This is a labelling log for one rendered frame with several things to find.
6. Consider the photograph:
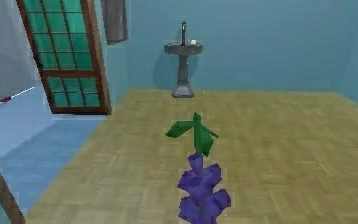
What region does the purple flowered green plant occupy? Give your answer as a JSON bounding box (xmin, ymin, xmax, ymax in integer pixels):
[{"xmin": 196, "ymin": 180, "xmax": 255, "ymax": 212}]
[{"xmin": 164, "ymin": 112, "xmax": 232, "ymax": 224}]

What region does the black sink tap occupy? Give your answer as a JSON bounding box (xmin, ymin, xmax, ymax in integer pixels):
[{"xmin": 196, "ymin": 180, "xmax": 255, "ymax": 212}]
[{"xmin": 180, "ymin": 20, "xmax": 188, "ymax": 47}]

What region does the brown framed green glass door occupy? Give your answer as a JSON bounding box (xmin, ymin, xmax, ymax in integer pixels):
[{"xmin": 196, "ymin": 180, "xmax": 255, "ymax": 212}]
[{"xmin": 15, "ymin": 0, "xmax": 113, "ymax": 116}]

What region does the grey pedestal sink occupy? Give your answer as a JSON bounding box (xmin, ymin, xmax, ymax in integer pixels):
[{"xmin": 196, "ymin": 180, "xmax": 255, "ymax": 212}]
[{"xmin": 163, "ymin": 41, "xmax": 204, "ymax": 99}]

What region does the brown wooden door frame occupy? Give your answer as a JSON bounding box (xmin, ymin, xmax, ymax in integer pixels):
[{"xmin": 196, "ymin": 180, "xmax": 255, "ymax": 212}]
[{"xmin": 0, "ymin": 148, "xmax": 27, "ymax": 224}]

